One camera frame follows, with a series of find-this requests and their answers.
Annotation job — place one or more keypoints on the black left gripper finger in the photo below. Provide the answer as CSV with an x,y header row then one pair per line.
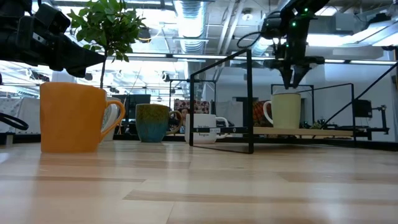
x,y
76,72
79,54

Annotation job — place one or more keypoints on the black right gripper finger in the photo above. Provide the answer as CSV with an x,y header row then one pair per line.
x,y
286,76
300,73

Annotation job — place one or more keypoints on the pale yellow-green mug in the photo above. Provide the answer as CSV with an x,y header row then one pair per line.
x,y
286,110

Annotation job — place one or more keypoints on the orange ceramic mug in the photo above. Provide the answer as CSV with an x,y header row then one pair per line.
x,y
71,118

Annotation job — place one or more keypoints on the white green patterned mug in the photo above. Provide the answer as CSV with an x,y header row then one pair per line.
x,y
109,116

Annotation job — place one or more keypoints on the olive teal glazed mug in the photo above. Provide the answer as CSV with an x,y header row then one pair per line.
x,y
152,124

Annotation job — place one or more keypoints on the white mug with black text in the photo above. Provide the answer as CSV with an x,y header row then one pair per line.
x,y
203,121

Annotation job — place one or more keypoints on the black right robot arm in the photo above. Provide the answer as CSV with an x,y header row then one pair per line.
x,y
303,15

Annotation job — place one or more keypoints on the black metal rack wooden shelf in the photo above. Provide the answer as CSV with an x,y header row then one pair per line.
x,y
250,93

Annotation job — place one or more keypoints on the potted green plant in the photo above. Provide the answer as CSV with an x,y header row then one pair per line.
x,y
109,18

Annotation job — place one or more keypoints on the ceiling light strip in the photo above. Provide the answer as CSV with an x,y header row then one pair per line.
x,y
367,62

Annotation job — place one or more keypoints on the black computer monitor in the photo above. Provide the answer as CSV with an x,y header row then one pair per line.
x,y
140,102

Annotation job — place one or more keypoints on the black clamp stand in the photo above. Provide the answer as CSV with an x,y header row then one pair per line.
x,y
363,109

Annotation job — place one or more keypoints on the red patterned cushion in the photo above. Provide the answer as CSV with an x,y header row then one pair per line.
x,y
199,106

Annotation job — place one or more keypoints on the person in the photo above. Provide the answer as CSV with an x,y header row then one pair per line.
x,y
184,113

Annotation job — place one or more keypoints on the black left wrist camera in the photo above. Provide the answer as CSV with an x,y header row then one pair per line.
x,y
51,18

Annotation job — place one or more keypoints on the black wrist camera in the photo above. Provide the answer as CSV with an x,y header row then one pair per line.
x,y
51,18
270,28

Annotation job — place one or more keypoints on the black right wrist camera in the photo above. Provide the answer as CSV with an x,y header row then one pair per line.
x,y
270,28

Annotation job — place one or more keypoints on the black table frame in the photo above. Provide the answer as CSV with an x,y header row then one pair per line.
x,y
373,144

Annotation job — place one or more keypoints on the silver ceiling duct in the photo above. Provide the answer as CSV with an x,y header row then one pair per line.
x,y
189,28

